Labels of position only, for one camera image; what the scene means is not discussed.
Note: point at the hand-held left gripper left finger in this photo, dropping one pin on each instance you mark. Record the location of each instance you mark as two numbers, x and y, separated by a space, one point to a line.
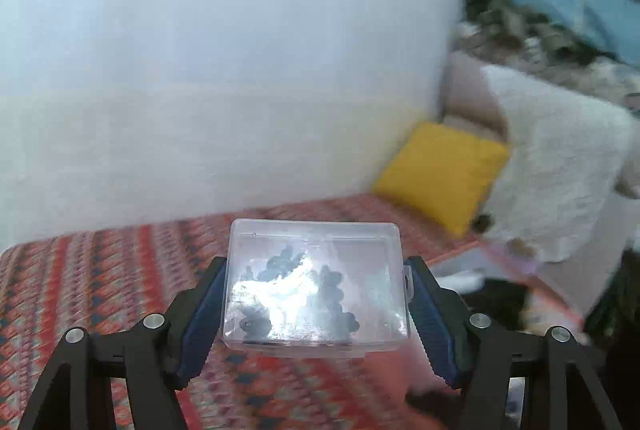
200 325

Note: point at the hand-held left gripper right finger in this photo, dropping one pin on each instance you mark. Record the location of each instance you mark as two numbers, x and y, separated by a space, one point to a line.
435 325

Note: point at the clear plastic bag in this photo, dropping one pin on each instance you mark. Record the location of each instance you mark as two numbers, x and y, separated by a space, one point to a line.
315 285

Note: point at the large white plush bear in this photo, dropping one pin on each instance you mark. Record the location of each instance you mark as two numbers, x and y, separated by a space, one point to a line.
555 160

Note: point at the red patterned blanket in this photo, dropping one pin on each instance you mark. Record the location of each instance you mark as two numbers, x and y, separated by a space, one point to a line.
75 270

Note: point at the yellow pillow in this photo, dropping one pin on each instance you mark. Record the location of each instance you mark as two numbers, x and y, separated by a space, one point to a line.
440 175

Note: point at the pale pink cushion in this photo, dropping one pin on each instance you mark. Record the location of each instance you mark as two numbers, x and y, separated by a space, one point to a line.
472 100

